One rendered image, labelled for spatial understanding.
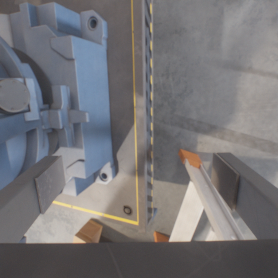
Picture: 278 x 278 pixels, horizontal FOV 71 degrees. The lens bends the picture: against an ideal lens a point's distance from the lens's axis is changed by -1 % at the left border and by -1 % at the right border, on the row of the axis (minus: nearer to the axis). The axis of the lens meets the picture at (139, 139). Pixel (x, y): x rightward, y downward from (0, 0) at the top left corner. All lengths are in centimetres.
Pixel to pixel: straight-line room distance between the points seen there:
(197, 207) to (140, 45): 62
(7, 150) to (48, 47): 28
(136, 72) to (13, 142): 36
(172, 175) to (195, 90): 43
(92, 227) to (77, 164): 87
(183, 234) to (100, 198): 38
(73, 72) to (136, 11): 24
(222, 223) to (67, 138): 49
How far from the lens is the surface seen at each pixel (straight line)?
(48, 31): 58
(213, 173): 17
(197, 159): 92
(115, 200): 77
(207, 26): 94
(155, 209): 86
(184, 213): 87
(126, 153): 66
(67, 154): 59
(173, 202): 111
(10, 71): 47
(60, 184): 17
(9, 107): 39
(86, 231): 137
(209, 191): 78
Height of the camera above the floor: 91
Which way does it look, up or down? 63 degrees down
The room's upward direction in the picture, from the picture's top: 124 degrees counter-clockwise
